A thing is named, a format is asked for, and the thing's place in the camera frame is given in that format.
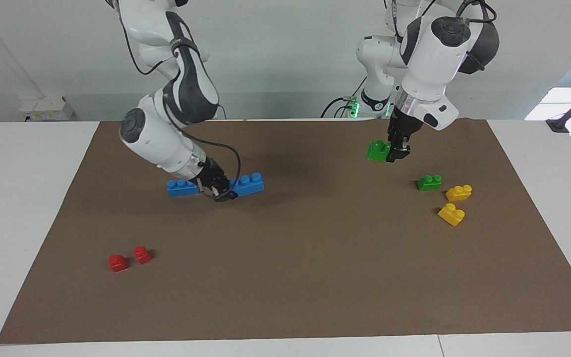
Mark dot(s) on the red one-stud toy brick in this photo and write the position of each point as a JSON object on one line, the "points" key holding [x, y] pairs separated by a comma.
{"points": [[117, 264], [142, 255]]}

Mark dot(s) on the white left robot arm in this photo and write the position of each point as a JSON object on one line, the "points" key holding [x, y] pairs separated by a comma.
{"points": [[429, 64]]}

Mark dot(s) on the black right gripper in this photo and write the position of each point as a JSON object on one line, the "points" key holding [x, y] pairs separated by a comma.
{"points": [[212, 173]]}

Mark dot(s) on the brown table mat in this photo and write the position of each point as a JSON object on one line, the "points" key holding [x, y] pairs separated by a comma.
{"points": [[315, 272]]}

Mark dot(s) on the blue three-stud toy brick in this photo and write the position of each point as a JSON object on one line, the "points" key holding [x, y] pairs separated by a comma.
{"points": [[182, 188], [248, 186]]}

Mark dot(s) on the green two-stud toy brick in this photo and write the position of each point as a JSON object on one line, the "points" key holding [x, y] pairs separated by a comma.
{"points": [[377, 151], [429, 183]]}

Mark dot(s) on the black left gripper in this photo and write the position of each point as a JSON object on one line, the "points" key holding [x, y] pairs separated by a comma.
{"points": [[400, 129]]}

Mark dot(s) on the yellow two-stud toy brick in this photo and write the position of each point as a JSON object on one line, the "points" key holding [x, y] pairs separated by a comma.
{"points": [[451, 214], [459, 193]]}

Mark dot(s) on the white power strip box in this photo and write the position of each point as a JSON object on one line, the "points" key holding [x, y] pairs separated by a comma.
{"points": [[47, 109]]}

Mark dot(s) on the white side desk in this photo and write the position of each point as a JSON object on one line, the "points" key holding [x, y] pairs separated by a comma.
{"points": [[553, 106]]}

